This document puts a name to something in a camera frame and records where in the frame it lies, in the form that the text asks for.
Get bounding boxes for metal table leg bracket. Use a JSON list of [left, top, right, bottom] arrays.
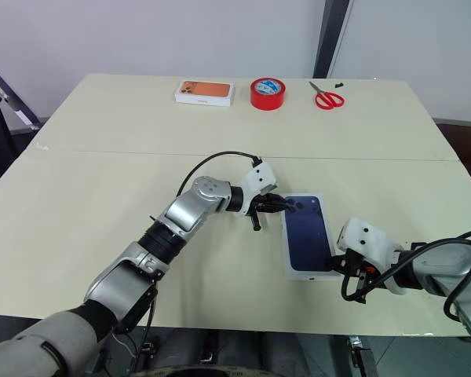
[[347, 335, 374, 377]]

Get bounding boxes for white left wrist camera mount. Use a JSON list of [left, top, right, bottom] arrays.
[[235, 158, 279, 218]]

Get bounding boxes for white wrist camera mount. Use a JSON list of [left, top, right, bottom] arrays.
[[235, 158, 279, 218], [335, 217, 411, 296]]

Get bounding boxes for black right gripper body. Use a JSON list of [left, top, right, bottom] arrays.
[[343, 247, 382, 305]]

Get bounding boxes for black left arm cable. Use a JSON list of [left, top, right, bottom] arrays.
[[177, 150, 265, 198]]

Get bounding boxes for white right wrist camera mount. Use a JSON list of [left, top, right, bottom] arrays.
[[335, 217, 411, 296]]

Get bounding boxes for dark vertical post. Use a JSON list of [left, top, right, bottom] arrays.
[[312, 0, 356, 79]]

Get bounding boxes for slanted metal frame bar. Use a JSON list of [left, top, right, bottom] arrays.
[[0, 57, 45, 133]]

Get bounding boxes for red handled scissors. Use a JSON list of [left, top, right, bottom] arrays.
[[309, 80, 346, 110]]

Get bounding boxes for red tape roll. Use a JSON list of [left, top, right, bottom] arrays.
[[250, 77, 287, 112]]

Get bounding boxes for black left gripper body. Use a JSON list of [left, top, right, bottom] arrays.
[[245, 192, 278, 232]]

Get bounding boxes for thin white cable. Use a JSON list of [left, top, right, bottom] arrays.
[[111, 333, 139, 361]]

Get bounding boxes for orange printed phone box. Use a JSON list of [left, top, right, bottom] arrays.
[[174, 79, 236, 108]]

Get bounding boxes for white phone box lid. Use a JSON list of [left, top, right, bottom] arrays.
[[280, 191, 343, 281]]

